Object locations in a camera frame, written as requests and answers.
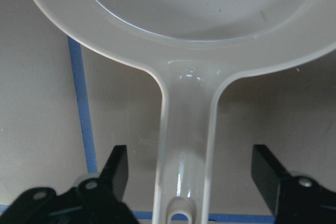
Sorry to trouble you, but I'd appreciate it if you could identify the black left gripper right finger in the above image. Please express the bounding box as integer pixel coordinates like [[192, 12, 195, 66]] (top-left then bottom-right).
[[251, 144, 335, 223]]

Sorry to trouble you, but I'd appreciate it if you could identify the white plastic dustpan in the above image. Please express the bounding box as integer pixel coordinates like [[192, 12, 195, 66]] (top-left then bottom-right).
[[34, 0, 335, 223]]

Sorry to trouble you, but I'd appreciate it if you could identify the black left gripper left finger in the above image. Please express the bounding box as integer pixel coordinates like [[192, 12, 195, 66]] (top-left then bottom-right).
[[1, 145, 136, 223]]

